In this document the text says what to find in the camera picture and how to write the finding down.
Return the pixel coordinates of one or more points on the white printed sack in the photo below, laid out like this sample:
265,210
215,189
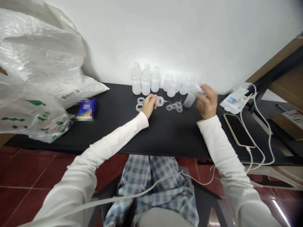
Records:
85,88

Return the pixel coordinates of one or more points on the person's legs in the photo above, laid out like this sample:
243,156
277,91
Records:
156,175

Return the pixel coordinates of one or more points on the clear silicone nipple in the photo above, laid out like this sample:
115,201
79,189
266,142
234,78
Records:
174,105
179,103
169,107
179,109

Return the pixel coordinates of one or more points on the clear plastic bottle cap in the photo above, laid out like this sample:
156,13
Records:
198,90

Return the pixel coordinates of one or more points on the black metal shelf frame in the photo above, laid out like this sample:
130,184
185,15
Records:
272,75

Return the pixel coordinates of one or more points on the person's right fingers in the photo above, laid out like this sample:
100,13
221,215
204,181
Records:
205,91

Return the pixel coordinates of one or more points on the blue packet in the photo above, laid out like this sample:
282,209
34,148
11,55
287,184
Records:
86,110

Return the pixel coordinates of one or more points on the smartphone with pale case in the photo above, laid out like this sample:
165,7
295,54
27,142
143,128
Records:
239,130

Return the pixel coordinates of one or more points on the capped white baby bottle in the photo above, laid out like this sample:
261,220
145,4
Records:
146,81
155,79
136,79
147,66

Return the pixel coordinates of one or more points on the white paper sheet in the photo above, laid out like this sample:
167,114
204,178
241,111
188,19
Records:
272,95

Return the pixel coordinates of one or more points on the black pen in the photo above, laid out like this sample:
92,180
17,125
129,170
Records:
280,107

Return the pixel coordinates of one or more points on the person's body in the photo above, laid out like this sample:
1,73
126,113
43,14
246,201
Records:
157,218

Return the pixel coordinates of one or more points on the large white plastic bag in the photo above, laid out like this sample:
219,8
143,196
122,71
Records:
40,47

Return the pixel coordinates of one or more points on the person's right hand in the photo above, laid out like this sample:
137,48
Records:
209,104

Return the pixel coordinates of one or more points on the clear bag with green print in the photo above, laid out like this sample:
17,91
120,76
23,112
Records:
28,113

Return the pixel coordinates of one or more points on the cardboard box with white label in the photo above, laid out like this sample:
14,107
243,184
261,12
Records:
288,123

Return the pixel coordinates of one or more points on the plain cardboard box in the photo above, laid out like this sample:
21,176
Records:
290,88

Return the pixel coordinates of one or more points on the person's left hand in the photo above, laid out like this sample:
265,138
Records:
147,105

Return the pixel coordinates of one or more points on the cluster of open white bottles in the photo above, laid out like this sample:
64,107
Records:
178,85

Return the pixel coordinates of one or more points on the large brown cardboard box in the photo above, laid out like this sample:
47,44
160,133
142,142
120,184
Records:
281,56

